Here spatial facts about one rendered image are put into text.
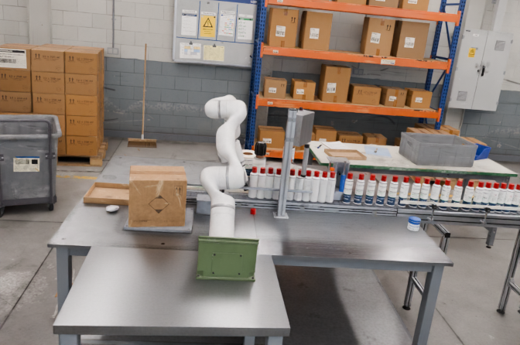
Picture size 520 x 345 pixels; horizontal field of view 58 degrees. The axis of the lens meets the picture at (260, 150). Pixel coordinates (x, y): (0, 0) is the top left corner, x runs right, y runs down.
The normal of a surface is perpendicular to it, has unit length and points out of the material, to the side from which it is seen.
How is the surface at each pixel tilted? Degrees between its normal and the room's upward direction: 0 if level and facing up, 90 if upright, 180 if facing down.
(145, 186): 90
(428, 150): 90
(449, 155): 90
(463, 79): 90
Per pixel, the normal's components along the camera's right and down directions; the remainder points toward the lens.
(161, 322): 0.09, -0.96
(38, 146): 0.41, 0.34
